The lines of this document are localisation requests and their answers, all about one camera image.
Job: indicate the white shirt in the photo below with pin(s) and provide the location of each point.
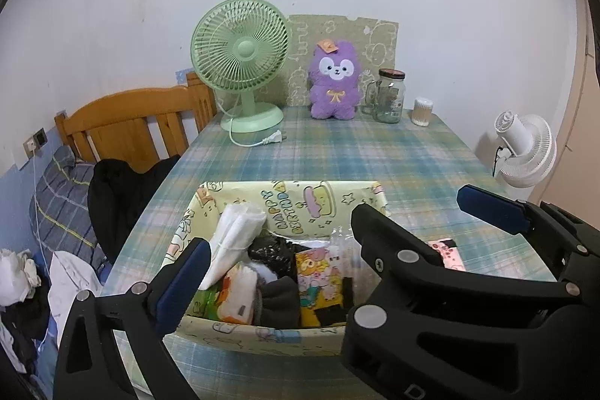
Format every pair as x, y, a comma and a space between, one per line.
70, 283

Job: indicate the purple plush toy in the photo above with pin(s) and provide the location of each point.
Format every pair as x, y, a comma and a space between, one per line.
333, 90

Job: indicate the white standing fan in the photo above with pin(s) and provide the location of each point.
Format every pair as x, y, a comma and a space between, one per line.
529, 151

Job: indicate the glass jar mug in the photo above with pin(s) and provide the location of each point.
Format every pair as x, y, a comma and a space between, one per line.
389, 100

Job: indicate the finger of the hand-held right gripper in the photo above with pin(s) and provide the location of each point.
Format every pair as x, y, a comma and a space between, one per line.
370, 226
492, 209

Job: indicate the plaid tablecloth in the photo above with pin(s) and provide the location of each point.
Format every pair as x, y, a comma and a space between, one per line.
328, 156

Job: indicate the cotton swab container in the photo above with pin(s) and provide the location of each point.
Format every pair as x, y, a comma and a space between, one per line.
422, 114

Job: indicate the beige door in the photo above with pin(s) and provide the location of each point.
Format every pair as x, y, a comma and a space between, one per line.
579, 100

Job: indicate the wooden bed headboard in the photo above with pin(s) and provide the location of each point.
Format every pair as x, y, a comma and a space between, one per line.
126, 119

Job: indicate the dark gray sock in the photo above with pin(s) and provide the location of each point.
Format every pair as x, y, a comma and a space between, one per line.
279, 301

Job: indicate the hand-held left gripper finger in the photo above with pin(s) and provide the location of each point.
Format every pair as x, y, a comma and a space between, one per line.
183, 283

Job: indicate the white towel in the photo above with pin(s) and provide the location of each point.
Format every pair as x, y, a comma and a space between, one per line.
234, 236

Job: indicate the green patterned board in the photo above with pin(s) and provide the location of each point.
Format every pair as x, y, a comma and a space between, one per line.
375, 48

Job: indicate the dark clothing pile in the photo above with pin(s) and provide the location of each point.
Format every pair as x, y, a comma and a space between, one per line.
23, 329

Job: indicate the yellow cartoon packet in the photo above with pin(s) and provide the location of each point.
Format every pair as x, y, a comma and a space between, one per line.
318, 287

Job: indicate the green desk fan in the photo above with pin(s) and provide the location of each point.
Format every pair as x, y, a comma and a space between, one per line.
239, 48

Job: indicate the clear plastic pack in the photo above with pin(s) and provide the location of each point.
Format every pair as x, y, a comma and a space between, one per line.
344, 243

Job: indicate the green orange tissue pack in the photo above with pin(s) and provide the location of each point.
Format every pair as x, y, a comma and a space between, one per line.
225, 297

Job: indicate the white crumpled cloth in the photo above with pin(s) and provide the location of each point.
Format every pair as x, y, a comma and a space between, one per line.
16, 273

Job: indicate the black cloth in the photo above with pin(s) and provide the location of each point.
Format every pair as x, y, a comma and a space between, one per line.
274, 252

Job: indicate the black garment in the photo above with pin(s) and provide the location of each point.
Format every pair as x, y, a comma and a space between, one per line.
122, 194

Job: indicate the wall outlet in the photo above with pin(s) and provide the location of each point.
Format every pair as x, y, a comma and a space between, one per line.
36, 142

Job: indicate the yellow printed storage box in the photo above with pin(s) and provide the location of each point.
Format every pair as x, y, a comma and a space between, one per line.
300, 198

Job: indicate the pink white packet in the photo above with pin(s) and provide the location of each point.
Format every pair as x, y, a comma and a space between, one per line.
447, 257

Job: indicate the blue plaid pillow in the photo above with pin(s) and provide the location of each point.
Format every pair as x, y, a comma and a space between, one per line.
61, 203

